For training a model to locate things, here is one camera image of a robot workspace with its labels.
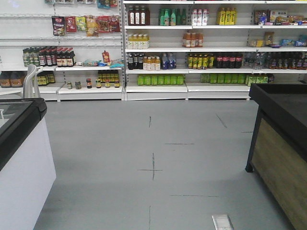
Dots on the white store shelving unit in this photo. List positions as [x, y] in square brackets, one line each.
[153, 49]

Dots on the white chair back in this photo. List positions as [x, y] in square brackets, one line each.
[30, 87]

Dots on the black wooden produce stand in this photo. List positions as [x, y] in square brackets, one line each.
[278, 150]

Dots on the white chest freezer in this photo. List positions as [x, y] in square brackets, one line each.
[27, 170]

